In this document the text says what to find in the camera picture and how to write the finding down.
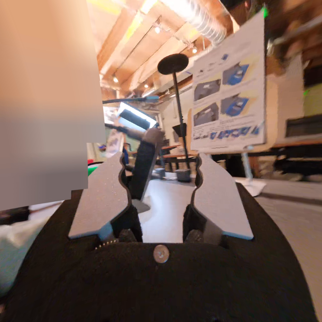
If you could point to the large instruction sheet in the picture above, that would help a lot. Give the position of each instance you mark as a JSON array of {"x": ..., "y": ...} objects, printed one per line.
[{"x": 226, "y": 100}]

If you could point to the white sheet stand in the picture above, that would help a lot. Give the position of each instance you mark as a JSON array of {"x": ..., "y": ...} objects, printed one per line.
[{"x": 251, "y": 186}]

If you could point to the silver ventilation duct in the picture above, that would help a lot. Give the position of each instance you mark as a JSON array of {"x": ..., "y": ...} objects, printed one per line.
[{"x": 201, "y": 20}]

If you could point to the black usb hub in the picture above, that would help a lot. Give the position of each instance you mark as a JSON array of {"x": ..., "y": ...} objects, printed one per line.
[{"x": 143, "y": 171}]

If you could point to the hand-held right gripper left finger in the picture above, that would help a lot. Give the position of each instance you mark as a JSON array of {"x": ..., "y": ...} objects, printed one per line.
[{"x": 100, "y": 201}]

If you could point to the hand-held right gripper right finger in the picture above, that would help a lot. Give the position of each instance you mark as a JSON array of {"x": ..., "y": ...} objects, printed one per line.
[{"x": 218, "y": 201}]

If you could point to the small grey box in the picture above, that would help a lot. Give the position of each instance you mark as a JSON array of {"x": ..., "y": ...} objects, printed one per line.
[
  {"x": 182, "y": 176},
  {"x": 159, "y": 173}
]

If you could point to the small instruction sheet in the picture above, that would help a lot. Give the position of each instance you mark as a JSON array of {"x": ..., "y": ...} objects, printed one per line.
[{"x": 114, "y": 143}]

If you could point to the led light panel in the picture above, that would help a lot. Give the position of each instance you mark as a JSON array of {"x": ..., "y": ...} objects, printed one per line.
[{"x": 140, "y": 114}]

